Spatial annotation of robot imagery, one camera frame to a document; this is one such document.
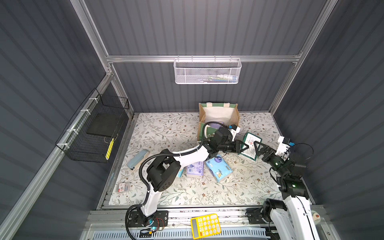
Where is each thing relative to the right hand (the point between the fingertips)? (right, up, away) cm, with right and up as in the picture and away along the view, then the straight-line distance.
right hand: (262, 145), depth 73 cm
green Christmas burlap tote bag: (-12, +18, +26) cm, 33 cm away
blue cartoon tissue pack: (-20, -15, +14) cm, 28 cm away
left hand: (-4, -3, +2) cm, 6 cm away
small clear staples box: (-73, -24, +9) cm, 77 cm away
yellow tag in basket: (-73, -2, -6) cm, 73 cm away
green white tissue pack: (-5, +3, +5) cm, 8 cm away
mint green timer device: (+22, -32, -6) cm, 39 cm away
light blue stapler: (-69, -12, +15) cm, 72 cm away
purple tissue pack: (-33, -16, +11) cm, 38 cm away
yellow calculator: (-28, -38, -2) cm, 48 cm away
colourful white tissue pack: (-42, -17, +11) cm, 46 cm away
